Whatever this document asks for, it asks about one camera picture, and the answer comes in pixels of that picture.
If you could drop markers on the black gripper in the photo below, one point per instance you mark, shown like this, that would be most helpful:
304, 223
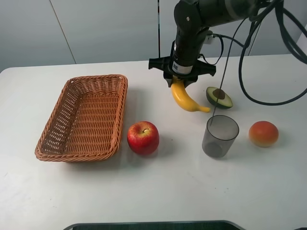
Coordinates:
187, 72

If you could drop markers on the yellow banana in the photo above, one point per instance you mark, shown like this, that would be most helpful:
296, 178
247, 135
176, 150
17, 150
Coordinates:
183, 99

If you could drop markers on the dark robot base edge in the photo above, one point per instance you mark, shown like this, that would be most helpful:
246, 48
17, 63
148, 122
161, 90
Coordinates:
164, 225

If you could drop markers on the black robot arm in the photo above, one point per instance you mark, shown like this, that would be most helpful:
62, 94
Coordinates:
193, 20

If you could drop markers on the brown woven wicker basket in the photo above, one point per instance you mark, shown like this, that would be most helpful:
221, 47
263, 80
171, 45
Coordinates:
87, 121

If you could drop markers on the halved avocado with pit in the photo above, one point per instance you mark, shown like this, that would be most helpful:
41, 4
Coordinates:
218, 98

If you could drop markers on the red apple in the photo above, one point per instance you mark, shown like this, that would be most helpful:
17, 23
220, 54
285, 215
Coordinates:
143, 138

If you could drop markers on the transparent grey plastic cup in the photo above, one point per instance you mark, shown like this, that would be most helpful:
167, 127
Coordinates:
220, 133

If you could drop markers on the orange peach fruit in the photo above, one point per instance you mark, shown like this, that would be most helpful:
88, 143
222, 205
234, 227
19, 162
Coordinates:
263, 134

